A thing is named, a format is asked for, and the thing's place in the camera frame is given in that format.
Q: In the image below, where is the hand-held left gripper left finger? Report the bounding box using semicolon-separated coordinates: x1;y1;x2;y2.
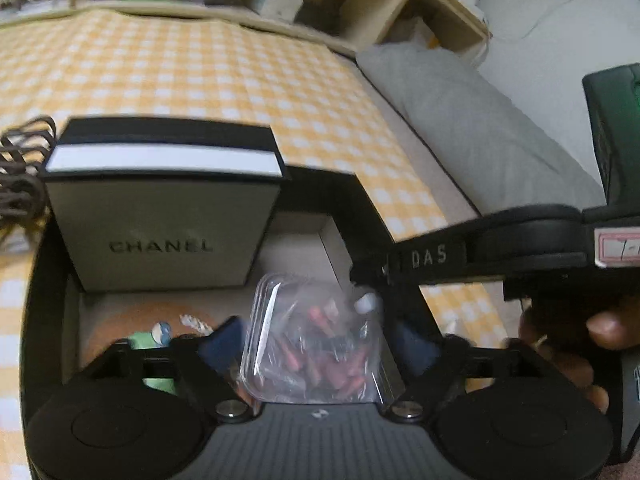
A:
80;316;254;424

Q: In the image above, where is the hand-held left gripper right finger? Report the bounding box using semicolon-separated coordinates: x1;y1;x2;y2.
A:
385;317;551;424

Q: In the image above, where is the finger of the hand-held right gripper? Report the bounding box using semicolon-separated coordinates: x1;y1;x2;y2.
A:
348;237;401;294

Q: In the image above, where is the clear case with pink pieces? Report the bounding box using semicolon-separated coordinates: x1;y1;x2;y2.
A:
234;272;386;404

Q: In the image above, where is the cork coaster green figure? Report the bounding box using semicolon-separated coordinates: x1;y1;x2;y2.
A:
82;304;217;397

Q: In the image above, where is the brown hair claw clip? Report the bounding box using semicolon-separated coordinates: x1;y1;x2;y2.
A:
0;115;57;234

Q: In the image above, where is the person's right hand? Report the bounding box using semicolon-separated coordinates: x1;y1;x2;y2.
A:
519;305;640;414

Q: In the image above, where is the grey pillow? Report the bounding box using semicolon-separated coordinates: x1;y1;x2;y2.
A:
355;42;609;239

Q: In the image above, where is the long wooden shelf unit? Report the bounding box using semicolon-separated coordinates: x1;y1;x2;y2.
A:
0;0;494;57

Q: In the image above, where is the white tissue box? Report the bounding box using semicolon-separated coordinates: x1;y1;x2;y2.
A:
249;0;305;24

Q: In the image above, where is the yellow checked mat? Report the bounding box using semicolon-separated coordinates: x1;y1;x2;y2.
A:
0;10;482;480

